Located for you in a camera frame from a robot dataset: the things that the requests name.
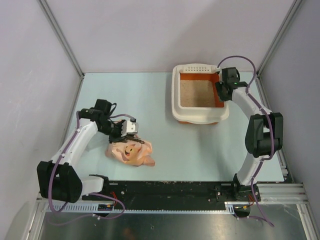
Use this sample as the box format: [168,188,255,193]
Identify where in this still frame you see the black bag sealing clip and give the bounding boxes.
[125,134,145,145]

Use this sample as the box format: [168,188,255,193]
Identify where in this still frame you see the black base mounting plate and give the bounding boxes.
[81,179,261,210]

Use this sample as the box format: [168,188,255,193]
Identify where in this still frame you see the right aluminium corner post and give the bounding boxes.
[255,0,305,76]

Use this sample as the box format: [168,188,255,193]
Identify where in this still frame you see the aluminium corner post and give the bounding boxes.
[37,0,85,79]
[255,0,305,76]

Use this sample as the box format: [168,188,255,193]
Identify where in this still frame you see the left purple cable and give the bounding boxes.
[46,113,136,223]

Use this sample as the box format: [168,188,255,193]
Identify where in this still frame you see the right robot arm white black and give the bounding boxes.
[215,67,284,201]

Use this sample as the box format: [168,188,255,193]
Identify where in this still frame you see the cream orange litter box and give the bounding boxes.
[171,63,230,125]

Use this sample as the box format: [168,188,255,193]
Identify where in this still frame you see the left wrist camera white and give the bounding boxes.
[121,120,139,137]

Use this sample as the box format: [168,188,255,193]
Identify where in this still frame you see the aluminium frame rail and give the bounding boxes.
[36,182,308,205]

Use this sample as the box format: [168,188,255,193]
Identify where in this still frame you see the white slotted cable duct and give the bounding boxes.
[46,201,236,214]

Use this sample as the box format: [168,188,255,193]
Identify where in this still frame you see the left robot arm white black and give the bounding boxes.
[36,99,138,203]

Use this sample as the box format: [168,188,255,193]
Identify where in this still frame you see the left aluminium corner post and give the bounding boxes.
[37,0,85,79]

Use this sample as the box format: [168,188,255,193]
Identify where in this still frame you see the pink cat litter bag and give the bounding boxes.
[105,139,155,167]

